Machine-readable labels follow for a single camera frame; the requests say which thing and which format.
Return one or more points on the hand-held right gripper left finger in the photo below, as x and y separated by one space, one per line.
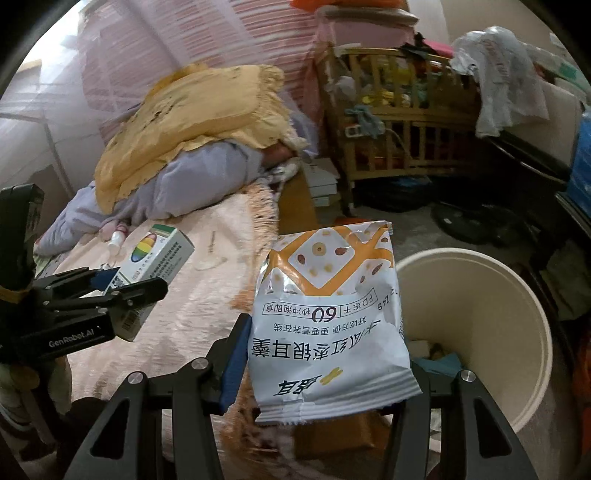
233 364

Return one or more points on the lavender quilt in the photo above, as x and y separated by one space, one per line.
184 180

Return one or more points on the pink mosquito net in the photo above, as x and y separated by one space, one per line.
115 46

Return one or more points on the white round waste bin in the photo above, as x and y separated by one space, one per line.
498 300

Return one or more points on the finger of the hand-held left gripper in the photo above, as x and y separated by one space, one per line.
143 288
74 284

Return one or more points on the pink storage box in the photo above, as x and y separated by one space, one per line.
364 27

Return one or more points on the white plastic bag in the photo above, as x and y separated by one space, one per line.
498 78

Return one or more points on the black floor fan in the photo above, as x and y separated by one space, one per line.
475 226

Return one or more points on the small white bottle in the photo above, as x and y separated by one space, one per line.
117 241

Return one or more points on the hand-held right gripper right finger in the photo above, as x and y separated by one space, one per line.
443 415

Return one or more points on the wooden baby crib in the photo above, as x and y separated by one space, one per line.
406 134

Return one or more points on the small pink cloth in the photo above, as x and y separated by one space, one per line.
113 227

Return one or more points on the white rainbow print box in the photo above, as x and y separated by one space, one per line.
157 258

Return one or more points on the blue bag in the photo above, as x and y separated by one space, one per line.
581 161

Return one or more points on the white cardboard box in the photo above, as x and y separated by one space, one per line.
321 182

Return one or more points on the yellow scalloped blanket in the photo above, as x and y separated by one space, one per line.
194 120

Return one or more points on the black bag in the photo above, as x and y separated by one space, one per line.
392 196

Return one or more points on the white orange snack packet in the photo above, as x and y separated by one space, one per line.
323 314

